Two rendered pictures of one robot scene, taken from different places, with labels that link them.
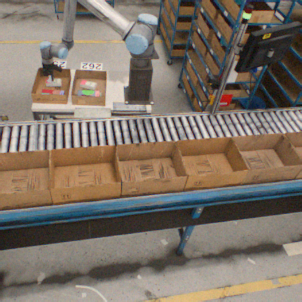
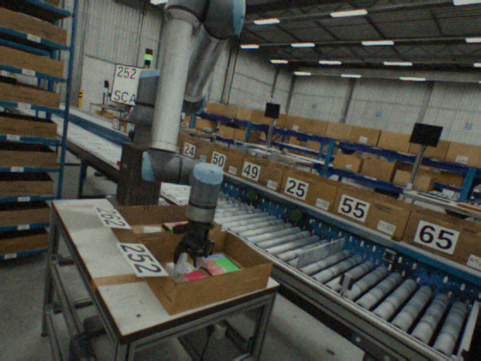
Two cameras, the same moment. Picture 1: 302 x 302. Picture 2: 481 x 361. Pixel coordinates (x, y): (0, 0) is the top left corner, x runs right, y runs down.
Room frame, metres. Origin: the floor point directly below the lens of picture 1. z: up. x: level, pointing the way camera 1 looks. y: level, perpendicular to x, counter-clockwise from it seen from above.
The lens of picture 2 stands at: (2.52, 1.70, 1.30)
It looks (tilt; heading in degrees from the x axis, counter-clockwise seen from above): 11 degrees down; 238
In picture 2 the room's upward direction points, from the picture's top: 12 degrees clockwise
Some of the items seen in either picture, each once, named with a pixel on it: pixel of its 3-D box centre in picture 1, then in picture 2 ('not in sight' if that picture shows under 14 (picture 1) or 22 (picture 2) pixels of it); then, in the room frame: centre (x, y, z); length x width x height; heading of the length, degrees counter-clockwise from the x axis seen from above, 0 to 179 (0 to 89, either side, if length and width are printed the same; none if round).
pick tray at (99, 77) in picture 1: (89, 87); (167, 227); (2.13, 0.55, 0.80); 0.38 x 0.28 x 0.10; 9
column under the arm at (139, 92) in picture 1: (139, 80); (140, 175); (2.17, 0.12, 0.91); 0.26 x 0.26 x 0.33; 11
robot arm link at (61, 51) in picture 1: (59, 52); (196, 174); (2.13, 0.79, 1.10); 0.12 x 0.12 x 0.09; 79
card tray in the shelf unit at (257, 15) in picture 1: (247, 6); (21, 61); (2.81, -0.72, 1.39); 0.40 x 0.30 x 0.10; 15
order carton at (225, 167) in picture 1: (207, 163); (235, 162); (1.29, -0.43, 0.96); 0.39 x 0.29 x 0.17; 106
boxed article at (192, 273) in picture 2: (53, 82); (185, 274); (2.15, 0.88, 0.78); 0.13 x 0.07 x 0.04; 106
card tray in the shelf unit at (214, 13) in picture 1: (222, 6); not in sight; (3.26, -0.59, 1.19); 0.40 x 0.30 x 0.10; 16
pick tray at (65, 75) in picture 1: (52, 85); (204, 264); (2.08, 0.87, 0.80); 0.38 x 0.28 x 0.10; 9
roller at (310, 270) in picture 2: (32, 149); (326, 263); (1.39, 0.82, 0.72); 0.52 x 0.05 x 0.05; 16
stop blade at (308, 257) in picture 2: (35, 145); (322, 253); (1.40, 0.79, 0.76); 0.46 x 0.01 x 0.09; 16
